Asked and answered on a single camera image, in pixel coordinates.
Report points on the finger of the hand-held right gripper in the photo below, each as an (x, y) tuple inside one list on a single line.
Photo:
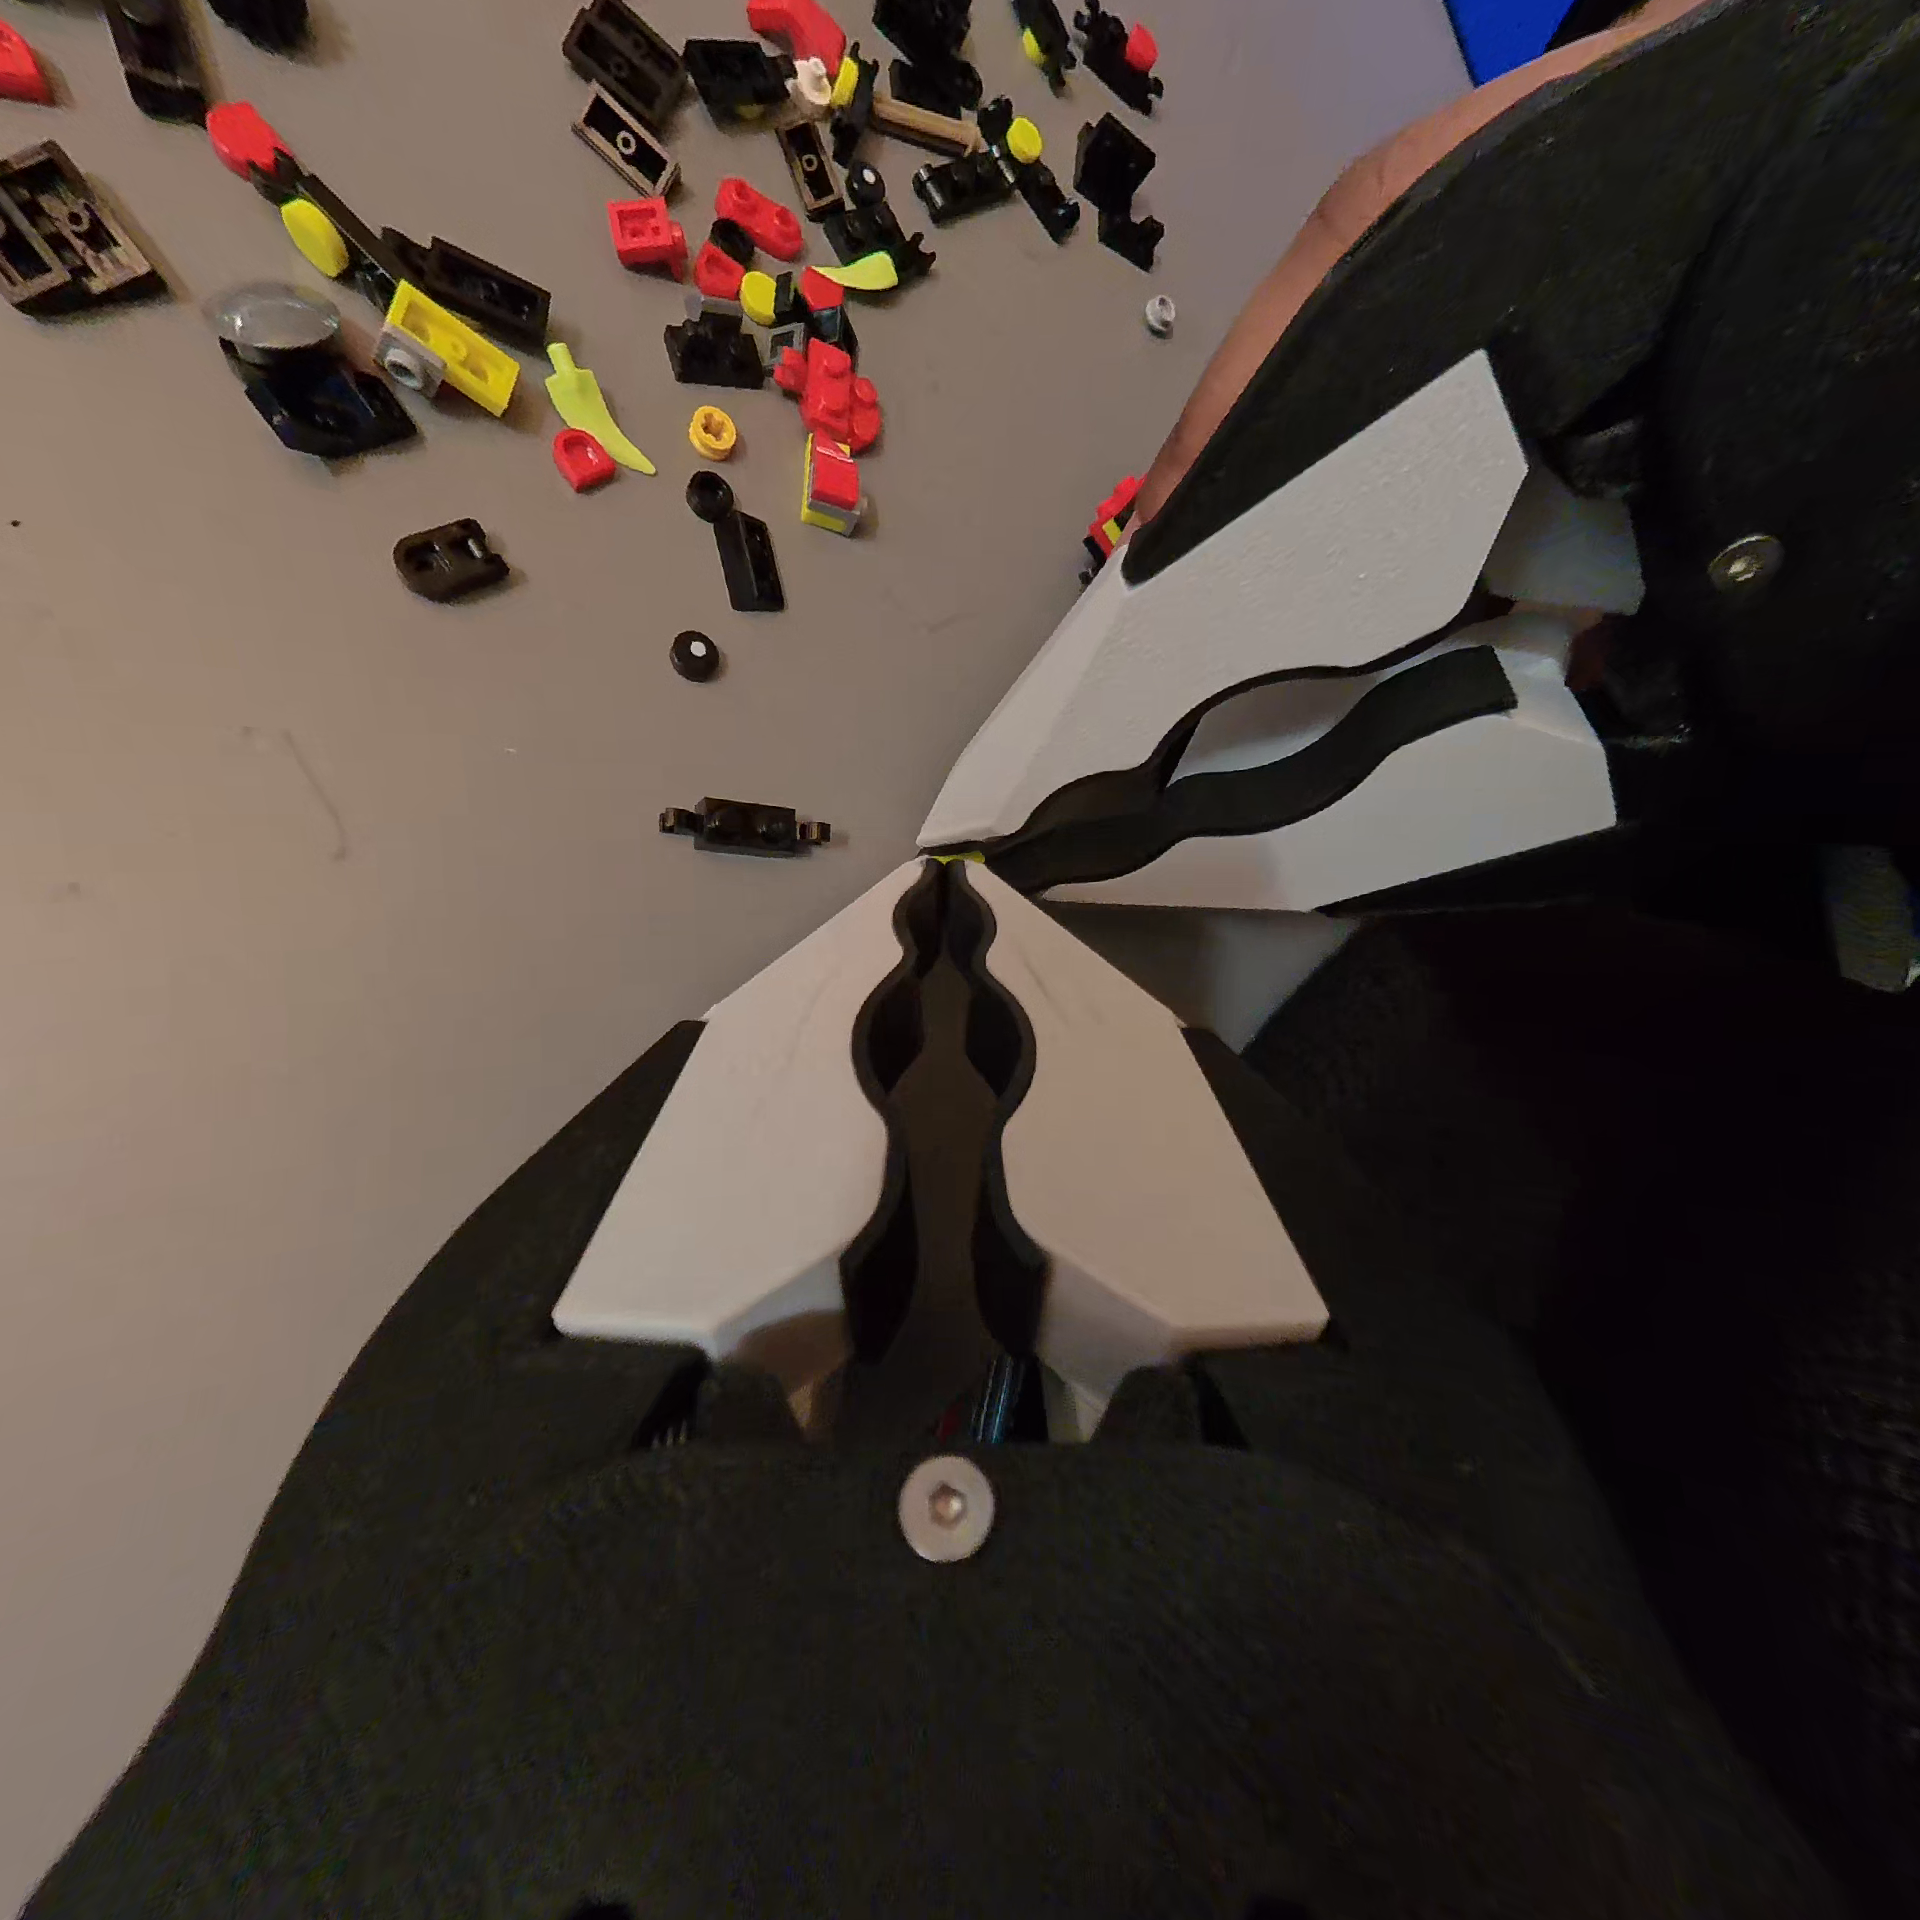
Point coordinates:
[(1424, 811), (1320, 525)]

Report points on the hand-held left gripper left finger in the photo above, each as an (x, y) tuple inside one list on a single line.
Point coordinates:
[(734, 1184)]

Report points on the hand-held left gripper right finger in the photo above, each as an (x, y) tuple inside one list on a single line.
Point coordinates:
[(1185, 1201)]

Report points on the partly built lego model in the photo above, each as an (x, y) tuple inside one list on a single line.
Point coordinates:
[(1113, 519)]

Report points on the scattered loose lego pieces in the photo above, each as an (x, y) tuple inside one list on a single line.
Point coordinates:
[(832, 399)]

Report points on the person's right hand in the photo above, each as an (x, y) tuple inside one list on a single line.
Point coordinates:
[(1290, 262)]

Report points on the blue plastic bin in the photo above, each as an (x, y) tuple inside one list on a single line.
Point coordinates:
[(1500, 38)]

